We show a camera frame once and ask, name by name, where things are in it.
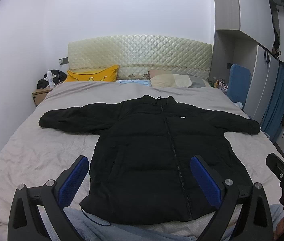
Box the black puffer jacket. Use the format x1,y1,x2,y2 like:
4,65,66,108
39,95,260,225

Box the person's right hand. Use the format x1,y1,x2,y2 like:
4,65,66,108
270,205,284,240

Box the light blue trousers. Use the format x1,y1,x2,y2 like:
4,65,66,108
38,204,284,241

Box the grey bed sheet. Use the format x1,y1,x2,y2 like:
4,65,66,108
0,82,283,240

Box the blue curtain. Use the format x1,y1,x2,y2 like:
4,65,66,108
261,63,284,142

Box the bottles on side shelf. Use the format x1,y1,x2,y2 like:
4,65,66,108
209,77,228,91

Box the wooden nightstand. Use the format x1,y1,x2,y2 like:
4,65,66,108
32,87,52,107

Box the white spray bottle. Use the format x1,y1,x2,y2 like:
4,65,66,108
47,70,54,89

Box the black bag on nightstand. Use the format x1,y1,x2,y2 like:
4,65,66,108
37,69,67,89

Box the grey white wardrobe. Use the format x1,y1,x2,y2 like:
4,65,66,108
209,0,284,123

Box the yellow pillow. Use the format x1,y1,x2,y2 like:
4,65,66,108
64,65,119,82

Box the beige grey patchwork pillow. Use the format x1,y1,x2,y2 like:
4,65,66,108
149,70,210,88

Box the light blue cloth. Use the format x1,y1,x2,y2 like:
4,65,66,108
116,79,151,87

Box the cream quilted headboard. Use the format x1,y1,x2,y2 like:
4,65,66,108
67,34,213,80

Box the wall socket left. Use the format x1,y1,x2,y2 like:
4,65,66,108
59,57,69,65

